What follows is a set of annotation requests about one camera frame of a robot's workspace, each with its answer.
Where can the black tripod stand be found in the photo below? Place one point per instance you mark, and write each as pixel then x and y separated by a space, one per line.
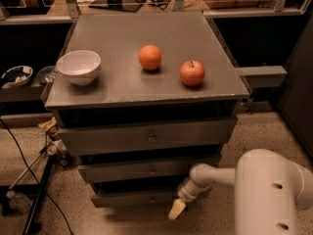
pixel 32 227

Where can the grey left shelf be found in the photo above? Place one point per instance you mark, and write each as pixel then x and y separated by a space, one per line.
pixel 10 93

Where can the blue white bowl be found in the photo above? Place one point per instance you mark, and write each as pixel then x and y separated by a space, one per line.
pixel 18 76

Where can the grey drawer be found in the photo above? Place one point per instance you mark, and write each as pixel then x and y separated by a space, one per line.
pixel 133 193
pixel 82 141
pixel 96 173

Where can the grey side shelf right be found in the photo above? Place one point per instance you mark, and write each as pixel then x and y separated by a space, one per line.
pixel 262 77

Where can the orange fruit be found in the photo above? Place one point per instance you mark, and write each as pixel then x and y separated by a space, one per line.
pixel 150 57

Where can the grey drawer cabinet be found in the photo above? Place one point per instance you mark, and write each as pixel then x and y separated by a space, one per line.
pixel 126 93

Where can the grey bottom drawer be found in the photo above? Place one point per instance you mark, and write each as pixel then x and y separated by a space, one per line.
pixel 133 193

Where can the crumpled snack wrapper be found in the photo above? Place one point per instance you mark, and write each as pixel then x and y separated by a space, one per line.
pixel 50 127

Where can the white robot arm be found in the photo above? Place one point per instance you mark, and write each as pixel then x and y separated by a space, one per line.
pixel 269 190

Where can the red apple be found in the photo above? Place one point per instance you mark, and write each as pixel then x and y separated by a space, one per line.
pixel 192 73

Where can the grey top drawer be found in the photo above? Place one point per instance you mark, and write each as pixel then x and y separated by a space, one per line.
pixel 82 141

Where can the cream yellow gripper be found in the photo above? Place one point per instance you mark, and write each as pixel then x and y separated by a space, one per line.
pixel 187 194

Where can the grey middle drawer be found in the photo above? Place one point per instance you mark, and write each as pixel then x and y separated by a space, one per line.
pixel 96 173

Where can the black monitor base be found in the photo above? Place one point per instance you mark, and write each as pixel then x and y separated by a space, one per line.
pixel 131 6

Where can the clear plastic bottle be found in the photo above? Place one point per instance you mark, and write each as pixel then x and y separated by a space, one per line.
pixel 19 201

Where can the dark small bowl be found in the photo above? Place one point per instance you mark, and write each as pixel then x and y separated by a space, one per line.
pixel 46 75

